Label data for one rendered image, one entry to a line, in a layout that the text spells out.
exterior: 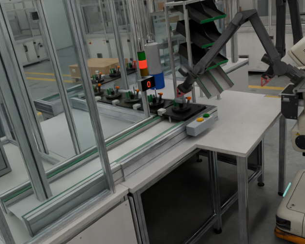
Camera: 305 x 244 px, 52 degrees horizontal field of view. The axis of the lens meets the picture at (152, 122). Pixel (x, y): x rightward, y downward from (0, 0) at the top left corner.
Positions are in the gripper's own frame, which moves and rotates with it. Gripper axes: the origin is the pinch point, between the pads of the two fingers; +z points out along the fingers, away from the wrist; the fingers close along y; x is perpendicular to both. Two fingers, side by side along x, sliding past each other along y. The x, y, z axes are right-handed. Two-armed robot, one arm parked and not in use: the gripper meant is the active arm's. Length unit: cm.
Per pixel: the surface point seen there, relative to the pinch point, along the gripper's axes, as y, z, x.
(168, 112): 8.0, 11.1, 3.4
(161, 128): 20.9, 12.5, 10.5
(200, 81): -21.3, -5.0, -1.0
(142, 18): -78, 36, -110
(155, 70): -56, 50, -55
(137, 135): 37.0, 17.1, 5.8
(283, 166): -68, 28, 84
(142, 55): 20.8, -17.2, -27.5
